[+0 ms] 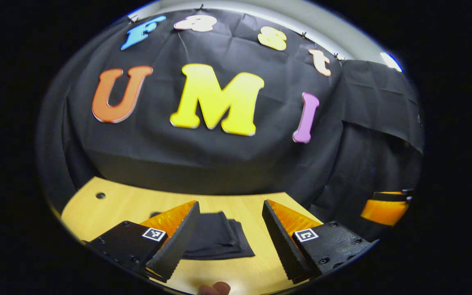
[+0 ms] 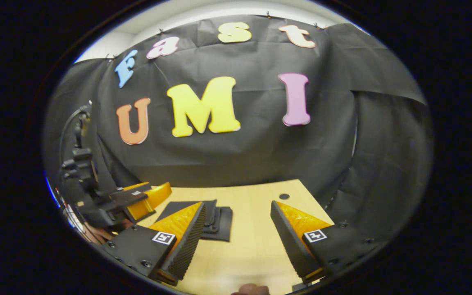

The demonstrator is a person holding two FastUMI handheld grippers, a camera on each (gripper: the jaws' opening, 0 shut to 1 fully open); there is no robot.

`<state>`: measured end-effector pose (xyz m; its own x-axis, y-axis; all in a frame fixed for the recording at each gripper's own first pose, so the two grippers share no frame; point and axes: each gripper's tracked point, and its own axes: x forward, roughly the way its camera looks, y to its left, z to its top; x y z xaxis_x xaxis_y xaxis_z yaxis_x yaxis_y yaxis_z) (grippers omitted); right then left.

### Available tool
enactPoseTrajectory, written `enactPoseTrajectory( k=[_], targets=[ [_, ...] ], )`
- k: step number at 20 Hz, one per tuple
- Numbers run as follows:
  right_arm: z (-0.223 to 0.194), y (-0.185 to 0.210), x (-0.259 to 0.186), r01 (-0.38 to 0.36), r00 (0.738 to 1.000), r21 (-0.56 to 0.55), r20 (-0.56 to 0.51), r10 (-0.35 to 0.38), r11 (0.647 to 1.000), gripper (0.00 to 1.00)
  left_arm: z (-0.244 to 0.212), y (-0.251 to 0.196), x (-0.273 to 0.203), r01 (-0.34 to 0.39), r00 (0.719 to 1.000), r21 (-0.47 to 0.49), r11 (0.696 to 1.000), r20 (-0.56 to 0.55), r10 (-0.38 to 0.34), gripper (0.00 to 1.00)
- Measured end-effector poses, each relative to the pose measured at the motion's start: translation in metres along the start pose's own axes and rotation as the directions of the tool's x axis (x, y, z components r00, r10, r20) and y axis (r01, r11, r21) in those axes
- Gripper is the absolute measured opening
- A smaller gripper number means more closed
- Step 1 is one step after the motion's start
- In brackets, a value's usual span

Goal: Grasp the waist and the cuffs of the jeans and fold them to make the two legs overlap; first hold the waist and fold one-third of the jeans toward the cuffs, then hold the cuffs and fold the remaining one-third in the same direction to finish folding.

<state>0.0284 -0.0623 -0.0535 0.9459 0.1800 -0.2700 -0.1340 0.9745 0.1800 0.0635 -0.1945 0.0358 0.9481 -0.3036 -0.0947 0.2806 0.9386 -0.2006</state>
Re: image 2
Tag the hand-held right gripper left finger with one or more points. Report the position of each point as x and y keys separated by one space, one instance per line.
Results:
x=187 y=241

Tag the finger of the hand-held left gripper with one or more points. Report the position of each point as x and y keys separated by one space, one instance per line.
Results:
x=135 y=186
x=156 y=196

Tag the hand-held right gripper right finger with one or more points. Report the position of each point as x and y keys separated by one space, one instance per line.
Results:
x=289 y=241

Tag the dark grey jeans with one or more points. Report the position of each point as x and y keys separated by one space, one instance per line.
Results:
x=219 y=223

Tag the person's white clothing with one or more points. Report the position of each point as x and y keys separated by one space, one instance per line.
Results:
x=70 y=211

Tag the black backdrop cloth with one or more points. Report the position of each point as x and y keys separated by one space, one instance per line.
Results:
x=260 y=147

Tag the small black backdrop clip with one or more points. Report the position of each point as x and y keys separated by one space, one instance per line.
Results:
x=268 y=15
x=318 y=26
x=160 y=30
x=109 y=57

